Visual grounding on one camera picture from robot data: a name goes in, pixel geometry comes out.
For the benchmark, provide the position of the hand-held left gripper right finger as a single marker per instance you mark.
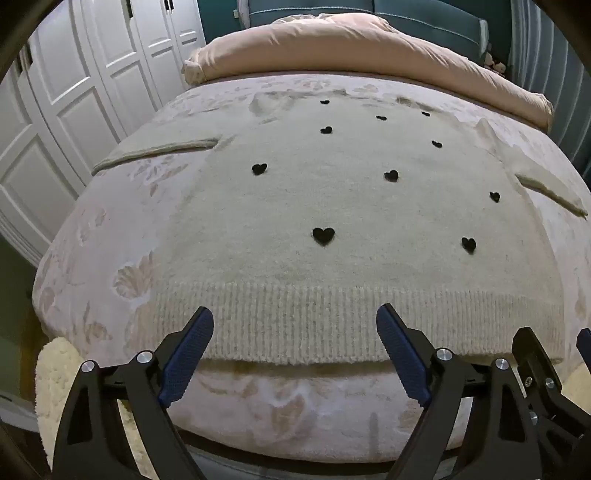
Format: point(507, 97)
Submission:
point(404, 357)

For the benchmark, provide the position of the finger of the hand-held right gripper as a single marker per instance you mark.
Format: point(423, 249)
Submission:
point(584, 342)
point(538, 357)

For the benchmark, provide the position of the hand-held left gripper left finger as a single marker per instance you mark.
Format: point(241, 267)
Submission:
point(187, 357)

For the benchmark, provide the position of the cream sweater with black hearts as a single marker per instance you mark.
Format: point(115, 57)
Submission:
point(323, 194)

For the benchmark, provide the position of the bed with floral sheet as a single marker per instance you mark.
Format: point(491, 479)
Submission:
point(115, 258)

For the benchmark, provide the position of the white fluffy rug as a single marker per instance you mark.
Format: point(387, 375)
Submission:
point(53, 383)

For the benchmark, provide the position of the striped teal curtain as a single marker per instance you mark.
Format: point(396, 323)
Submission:
point(554, 69)

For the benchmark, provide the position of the white panelled wardrobe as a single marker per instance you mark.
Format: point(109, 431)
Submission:
point(69, 92)

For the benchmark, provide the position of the plush toys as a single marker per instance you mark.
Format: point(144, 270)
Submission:
point(496, 62)

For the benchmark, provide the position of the pink duvet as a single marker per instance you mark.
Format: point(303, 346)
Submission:
point(369, 50)

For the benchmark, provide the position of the teal upholstered headboard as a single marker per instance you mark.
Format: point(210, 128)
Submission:
point(415, 11)

